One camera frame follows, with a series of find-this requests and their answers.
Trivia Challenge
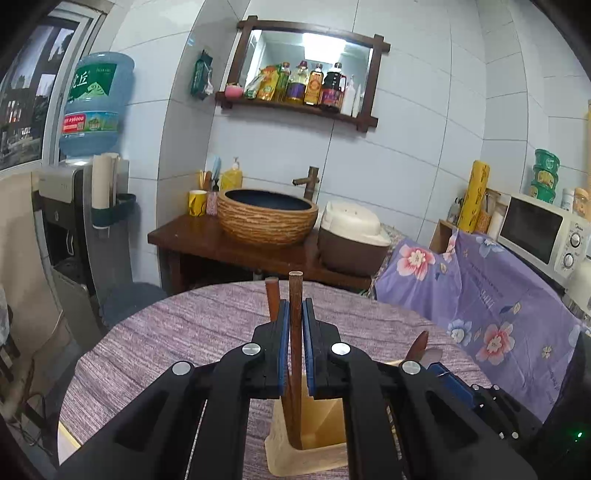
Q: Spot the dark cup holder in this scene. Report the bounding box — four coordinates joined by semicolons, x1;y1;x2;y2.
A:
90;194;138;230

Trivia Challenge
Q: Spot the purple floral cloth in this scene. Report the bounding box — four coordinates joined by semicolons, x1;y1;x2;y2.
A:
372;228;588;412

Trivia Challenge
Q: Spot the striped purple grey tablecloth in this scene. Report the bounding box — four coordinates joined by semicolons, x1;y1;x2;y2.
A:
58;281;490;480

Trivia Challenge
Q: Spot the small wooden crate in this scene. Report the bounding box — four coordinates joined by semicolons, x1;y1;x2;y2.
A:
429;219;458;253

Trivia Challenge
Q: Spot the brown wooden chopstick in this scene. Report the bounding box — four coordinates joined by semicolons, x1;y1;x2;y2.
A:
287;271;304;450
264;278;281;324

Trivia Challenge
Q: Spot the purple label oil bottle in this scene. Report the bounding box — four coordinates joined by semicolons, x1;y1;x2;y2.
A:
285;60;309;105

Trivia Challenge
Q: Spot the yellow food packet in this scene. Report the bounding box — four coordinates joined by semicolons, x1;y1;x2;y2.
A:
245;67;280;102

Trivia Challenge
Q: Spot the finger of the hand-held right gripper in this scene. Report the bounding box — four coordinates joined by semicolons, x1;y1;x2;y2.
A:
425;361;479;408

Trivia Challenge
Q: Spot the dark wooden counter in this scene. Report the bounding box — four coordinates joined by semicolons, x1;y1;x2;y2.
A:
148;213;373;297

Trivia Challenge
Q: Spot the dark soy sauce bottle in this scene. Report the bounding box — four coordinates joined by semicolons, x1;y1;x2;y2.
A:
321;62;346;112

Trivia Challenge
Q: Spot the window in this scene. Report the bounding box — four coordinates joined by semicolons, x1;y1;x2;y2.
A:
0;9;103;172

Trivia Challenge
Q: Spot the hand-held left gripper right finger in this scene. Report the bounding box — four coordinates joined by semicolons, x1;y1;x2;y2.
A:
302;298;539;480

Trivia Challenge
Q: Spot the bronze faucet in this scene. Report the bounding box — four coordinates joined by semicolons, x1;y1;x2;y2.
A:
293;166;321;202

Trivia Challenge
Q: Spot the brown white rice cooker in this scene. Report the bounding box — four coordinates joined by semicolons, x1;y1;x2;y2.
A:
318;200;393;277

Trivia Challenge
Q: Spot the green hanging packet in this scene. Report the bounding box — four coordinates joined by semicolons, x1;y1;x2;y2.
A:
191;49;216;102

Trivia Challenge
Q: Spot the wood pattern sink basin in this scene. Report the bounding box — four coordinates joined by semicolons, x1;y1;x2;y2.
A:
217;188;320;248

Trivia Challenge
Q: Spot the cream plastic utensil holder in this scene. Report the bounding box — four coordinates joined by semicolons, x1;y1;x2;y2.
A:
264;369;349;477

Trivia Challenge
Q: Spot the yellow label oil bottle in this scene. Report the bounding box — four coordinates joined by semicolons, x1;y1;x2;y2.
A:
303;63;324;107

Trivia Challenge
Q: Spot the green yellow bottle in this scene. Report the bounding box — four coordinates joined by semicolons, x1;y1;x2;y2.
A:
276;62;293;103

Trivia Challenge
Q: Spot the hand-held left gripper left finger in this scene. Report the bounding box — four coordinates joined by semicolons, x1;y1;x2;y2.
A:
55;298;291;480

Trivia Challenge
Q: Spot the beige paper cup stack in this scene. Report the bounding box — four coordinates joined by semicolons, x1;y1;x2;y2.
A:
91;153;120;227

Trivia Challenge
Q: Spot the yellow soap bottle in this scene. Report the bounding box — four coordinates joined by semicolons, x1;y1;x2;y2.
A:
221;157;245;191

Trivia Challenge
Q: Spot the yellow patterned roll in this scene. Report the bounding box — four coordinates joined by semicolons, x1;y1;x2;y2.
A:
457;160;491;234

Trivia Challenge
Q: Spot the wooden framed mirror shelf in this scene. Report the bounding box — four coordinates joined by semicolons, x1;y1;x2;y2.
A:
215;15;391;134

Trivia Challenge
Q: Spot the blue water jug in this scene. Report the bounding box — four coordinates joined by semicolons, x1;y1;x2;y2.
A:
59;52;136;160

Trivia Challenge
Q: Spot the white microwave oven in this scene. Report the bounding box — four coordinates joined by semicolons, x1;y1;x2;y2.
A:
496;191;591;283

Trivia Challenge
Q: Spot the grey water dispenser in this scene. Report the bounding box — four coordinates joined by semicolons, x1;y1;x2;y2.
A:
32;159;136;343

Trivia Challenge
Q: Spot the green noodle cup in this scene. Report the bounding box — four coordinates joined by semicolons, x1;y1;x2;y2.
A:
534;148;561;172
532;166;560;188
530;182;557;205

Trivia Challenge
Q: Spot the glass jar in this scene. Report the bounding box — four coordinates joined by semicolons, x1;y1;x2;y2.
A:
485;189;511;239

